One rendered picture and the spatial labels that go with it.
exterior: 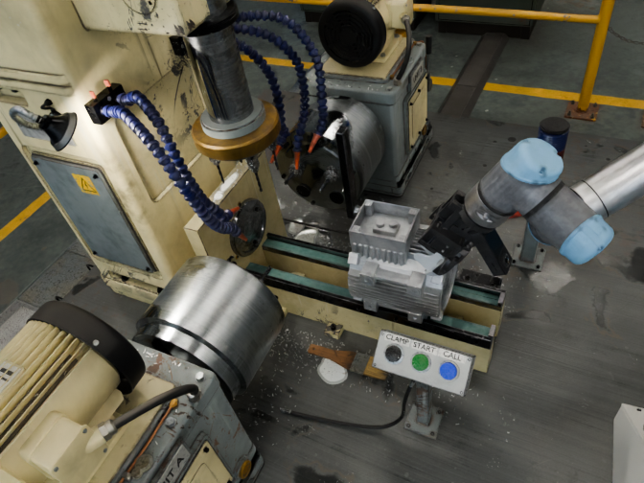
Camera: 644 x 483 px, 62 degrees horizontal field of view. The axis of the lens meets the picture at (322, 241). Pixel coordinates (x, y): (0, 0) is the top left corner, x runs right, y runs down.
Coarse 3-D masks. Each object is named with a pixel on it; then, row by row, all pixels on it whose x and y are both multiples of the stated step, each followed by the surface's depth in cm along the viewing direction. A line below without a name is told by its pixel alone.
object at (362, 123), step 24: (336, 96) 143; (312, 120) 135; (336, 120) 134; (360, 120) 137; (288, 144) 136; (360, 144) 134; (384, 144) 144; (288, 168) 138; (312, 168) 138; (336, 168) 134; (360, 168) 133; (312, 192) 145; (336, 192) 140; (360, 192) 138
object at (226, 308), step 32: (192, 288) 100; (224, 288) 101; (256, 288) 103; (160, 320) 97; (192, 320) 96; (224, 320) 98; (256, 320) 102; (192, 352) 94; (224, 352) 96; (256, 352) 102; (224, 384) 98
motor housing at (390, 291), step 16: (416, 240) 109; (352, 272) 113; (384, 272) 110; (400, 272) 109; (448, 272) 120; (352, 288) 114; (368, 288) 112; (384, 288) 111; (400, 288) 109; (432, 288) 107; (448, 288) 120; (384, 304) 115; (400, 304) 112; (416, 304) 109; (432, 304) 107
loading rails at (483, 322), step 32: (288, 256) 139; (320, 256) 135; (288, 288) 131; (320, 288) 128; (480, 288) 121; (320, 320) 135; (352, 320) 128; (384, 320) 122; (448, 320) 117; (480, 320) 124; (480, 352) 115
